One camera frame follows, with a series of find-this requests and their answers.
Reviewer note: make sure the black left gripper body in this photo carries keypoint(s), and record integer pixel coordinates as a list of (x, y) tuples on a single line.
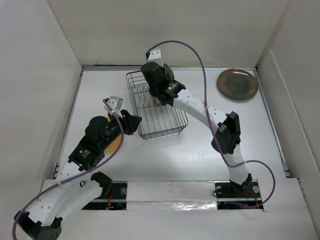
[(124, 129)]

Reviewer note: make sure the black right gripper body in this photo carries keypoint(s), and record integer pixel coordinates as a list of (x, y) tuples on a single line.
[(152, 92)]

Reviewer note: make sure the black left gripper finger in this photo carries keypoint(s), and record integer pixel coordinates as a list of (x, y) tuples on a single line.
[(133, 127), (133, 119)]

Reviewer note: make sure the grey-blue round plate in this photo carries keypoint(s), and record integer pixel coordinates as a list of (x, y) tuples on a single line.
[(168, 72)]

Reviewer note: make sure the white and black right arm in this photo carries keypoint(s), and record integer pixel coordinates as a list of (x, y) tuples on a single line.
[(225, 127)]

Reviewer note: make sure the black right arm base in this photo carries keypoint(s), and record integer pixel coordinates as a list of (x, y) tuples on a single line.
[(237, 192)]

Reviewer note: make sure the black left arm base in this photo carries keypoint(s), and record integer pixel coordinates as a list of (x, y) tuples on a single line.
[(113, 195)]

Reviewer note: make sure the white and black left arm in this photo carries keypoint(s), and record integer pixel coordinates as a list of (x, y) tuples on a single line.
[(79, 182)]

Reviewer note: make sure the woven bamboo plate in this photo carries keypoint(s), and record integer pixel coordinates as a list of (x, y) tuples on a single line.
[(113, 142)]

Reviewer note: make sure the brown speckled plate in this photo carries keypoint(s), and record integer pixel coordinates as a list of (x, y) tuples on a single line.
[(237, 84)]

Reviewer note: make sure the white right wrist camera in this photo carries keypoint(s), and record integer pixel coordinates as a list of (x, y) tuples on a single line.
[(154, 56)]

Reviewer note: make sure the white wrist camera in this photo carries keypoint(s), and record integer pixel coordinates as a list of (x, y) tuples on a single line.
[(154, 56), (112, 104)]

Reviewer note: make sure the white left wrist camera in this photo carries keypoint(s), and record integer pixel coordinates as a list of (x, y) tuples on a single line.
[(112, 104)]

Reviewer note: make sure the grey wire dish rack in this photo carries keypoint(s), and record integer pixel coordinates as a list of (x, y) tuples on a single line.
[(158, 120)]

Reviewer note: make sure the silver mounting rail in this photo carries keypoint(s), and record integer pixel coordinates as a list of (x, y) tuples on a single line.
[(176, 195)]

